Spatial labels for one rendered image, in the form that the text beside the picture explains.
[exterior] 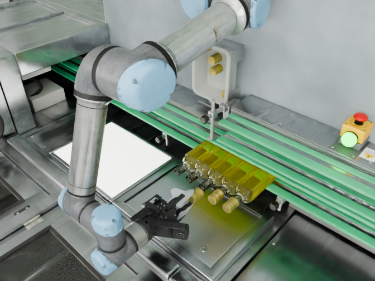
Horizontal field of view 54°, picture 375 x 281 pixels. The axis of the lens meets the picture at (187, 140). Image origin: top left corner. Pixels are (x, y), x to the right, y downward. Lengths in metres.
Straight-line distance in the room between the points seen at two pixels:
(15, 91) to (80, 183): 0.88
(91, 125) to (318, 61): 0.73
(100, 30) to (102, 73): 1.13
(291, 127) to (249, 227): 0.36
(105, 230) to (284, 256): 0.61
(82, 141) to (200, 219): 0.54
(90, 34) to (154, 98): 1.15
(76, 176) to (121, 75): 0.33
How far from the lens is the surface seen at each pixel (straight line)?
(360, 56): 1.20
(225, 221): 1.30
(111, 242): 0.98
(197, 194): 1.18
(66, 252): 1.34
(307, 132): 1.26
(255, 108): 1.35
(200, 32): 0.92
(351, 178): 1.15
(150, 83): 0.78
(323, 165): 1.18
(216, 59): 1.41
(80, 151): 0.96
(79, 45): 1.89
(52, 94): 2.04
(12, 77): 1.77
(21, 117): 1.86
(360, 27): 1.18
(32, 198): 1.55
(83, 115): 0.93
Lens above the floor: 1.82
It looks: 36 degrees down
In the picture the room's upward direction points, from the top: 123 degrees counter-clockwise
